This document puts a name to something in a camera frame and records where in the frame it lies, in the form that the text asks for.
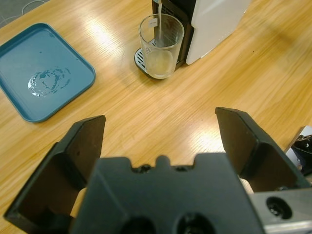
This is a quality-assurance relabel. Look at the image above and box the chrome slotted drip tray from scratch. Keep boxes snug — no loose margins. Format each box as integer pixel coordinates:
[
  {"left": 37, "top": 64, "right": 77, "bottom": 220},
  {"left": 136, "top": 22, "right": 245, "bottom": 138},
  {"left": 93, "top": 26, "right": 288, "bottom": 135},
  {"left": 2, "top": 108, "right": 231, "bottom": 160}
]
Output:
[{"left": 133, "top": 39, "right": 182, "bottom": 79}]

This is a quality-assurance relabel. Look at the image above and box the white capsule coffee machine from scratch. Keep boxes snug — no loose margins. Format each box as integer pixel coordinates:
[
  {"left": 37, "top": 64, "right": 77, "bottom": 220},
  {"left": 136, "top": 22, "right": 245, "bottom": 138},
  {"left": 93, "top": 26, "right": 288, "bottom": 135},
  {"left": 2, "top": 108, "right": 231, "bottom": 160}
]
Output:
[{"left": 151, "top": 0, "right": 252, "bottom": 69}]

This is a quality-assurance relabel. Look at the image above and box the white floor cable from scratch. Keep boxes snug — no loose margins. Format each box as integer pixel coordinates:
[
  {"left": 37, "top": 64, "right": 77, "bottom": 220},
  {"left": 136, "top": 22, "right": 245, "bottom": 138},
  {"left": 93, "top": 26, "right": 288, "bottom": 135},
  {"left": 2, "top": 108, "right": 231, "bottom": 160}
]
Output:
[{"left": 21, "top": 0, "right": 48, "bottom": 13}]

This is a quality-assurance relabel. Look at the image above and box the teal plastic tray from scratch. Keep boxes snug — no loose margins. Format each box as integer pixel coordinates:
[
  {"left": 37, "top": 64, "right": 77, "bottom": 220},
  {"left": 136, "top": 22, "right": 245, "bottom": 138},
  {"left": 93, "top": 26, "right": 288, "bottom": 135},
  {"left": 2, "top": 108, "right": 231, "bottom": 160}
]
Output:
[{"left": 0, "top": 22, "right": 96, "bottom": 123}]

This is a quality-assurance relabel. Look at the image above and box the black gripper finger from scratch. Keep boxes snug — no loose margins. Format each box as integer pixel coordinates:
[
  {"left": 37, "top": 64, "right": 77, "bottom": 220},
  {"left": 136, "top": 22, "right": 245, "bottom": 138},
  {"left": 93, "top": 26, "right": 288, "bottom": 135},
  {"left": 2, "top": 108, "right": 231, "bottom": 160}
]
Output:
[
  {"left": 214, "top": 106, "right": 312, "bottom": 195},
  {"left": 3, "top": 115, "right": 107, "bottom": 234}
]

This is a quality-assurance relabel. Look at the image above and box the clear drinking glass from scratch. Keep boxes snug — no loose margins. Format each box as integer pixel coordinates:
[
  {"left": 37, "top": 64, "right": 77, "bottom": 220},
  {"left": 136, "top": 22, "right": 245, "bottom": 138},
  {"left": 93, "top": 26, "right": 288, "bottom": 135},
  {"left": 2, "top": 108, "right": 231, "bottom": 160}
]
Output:
[{"left": 138, "top": 13, "right": 185, "bottom": 80}]

